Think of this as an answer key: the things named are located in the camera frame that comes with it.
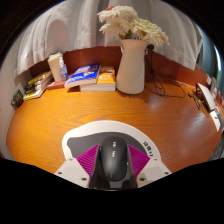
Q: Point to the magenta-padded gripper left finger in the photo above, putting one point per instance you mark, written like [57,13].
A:
[70,171]

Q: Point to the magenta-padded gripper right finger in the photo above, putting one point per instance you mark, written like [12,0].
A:
[154,170]

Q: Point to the dark grey computer mouse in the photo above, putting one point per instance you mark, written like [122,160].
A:
[114,160]

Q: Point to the white and grey mouse pad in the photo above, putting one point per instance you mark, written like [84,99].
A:
[110,128]

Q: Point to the yellow and white book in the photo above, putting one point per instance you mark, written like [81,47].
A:
[35,94]

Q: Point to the red flat notebook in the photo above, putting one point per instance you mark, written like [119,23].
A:
[56,85]

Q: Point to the dark book with yellow print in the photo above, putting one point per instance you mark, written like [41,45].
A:
[36,88]

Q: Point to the white flat device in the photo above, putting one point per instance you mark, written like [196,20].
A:
[206,96]

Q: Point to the thin black book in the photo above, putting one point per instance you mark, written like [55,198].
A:
[37,84]

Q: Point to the orange and white book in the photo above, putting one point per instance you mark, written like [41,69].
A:
[106,78]

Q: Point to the clear spray bottle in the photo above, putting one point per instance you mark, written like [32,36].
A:
[63,70]

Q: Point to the white ceramic vase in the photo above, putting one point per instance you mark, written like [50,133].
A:
[131,70]

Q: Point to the cream lidded cup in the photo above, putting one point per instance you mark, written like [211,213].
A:
[53,68]

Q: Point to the white pleated curtain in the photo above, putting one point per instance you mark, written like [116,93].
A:
[76,30]

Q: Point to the white flower bouquet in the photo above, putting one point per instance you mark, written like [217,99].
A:
[133,25]

